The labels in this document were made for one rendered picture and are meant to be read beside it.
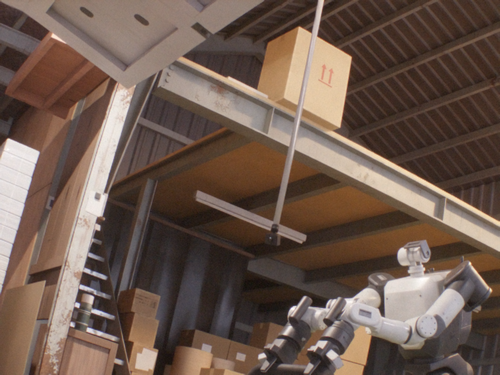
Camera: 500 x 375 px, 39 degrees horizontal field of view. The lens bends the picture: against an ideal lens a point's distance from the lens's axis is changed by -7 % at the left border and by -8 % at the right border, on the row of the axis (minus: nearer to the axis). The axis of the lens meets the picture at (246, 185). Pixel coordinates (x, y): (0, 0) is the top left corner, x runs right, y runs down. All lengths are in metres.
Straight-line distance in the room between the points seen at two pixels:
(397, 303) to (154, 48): 1.22
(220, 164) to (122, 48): 4.00
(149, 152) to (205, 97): 6.10
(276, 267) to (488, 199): 4.75
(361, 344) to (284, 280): 2.86
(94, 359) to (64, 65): 1.63
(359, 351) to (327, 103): 2.19
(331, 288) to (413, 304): 6.97
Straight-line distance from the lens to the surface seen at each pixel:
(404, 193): 6.11
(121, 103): 3.92
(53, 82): 4.49
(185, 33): 2.40
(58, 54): 4.15
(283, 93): 5.33
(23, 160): 4.14
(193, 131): 11.64
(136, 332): 6.07
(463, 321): 2.79
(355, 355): 6.46
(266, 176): 6.63
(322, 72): 5.60
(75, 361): 3.73
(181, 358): 6.32
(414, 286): 2.65
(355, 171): 5.79
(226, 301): 8.32
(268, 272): 9.05
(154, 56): 2.59
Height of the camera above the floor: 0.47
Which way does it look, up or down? 20 degrees up
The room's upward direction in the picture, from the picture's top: 13 degrees clockwise
